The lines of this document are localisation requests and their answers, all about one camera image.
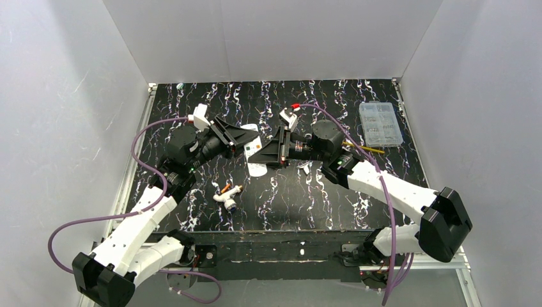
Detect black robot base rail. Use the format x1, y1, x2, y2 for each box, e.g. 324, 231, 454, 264
91, 228, 471, 284

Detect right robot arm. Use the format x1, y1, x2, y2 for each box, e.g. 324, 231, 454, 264
274, 120, 472, 263

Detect white plastic valve fitting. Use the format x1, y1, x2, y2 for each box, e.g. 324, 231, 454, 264
213, 185, 243, 212

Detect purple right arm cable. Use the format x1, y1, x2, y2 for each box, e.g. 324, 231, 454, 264
298, 104, 415, 307

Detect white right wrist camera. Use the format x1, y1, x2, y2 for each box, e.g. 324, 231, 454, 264
279, 104, 300, 131

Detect white remote battery cover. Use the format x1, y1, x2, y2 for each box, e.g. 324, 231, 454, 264
297, 161, 312, 175

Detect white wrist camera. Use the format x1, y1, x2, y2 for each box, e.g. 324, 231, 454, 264
279, 104, 300, 131
187, 104, 210, 131

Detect clear plastic screw box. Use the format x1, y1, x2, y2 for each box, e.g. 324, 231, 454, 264
359, 102, 403, 148

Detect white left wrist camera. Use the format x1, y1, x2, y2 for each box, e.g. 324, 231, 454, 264
187, 104, 210, 131

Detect orange battery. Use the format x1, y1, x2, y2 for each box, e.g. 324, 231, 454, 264
221, 184, 231, 194

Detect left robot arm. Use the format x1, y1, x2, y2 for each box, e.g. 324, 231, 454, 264
72, 116, 259, 306

